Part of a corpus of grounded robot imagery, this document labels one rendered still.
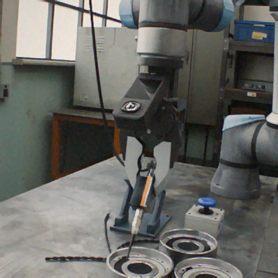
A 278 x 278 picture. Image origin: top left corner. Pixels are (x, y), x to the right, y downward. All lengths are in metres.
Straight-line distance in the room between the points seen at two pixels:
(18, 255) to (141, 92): 0.36
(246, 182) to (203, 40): 3.46
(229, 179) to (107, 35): 2.05
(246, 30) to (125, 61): 1.65
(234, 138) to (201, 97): 3.38
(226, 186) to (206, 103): 3.37
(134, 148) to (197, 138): 4.16
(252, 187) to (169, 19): 0.67
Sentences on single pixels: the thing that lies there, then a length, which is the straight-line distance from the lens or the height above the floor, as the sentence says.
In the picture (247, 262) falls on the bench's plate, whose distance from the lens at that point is 0.76.
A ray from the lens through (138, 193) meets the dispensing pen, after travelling 0.59.
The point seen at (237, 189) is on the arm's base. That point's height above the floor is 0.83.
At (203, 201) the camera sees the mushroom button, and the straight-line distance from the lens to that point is 0.82.
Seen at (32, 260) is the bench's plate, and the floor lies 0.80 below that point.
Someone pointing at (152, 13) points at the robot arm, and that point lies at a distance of 0.58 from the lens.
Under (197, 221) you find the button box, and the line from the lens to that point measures 0.82.
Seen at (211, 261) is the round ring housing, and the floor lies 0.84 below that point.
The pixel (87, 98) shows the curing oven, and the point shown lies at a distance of 3.03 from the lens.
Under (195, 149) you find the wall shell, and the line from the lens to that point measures 4.78.
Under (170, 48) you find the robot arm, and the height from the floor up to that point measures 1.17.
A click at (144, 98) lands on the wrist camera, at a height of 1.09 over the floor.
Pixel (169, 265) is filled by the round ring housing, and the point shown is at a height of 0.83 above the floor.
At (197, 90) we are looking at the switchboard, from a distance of 4.46.
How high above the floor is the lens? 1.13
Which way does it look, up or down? 11 degrees down
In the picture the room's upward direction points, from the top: 4 degrees clockwise
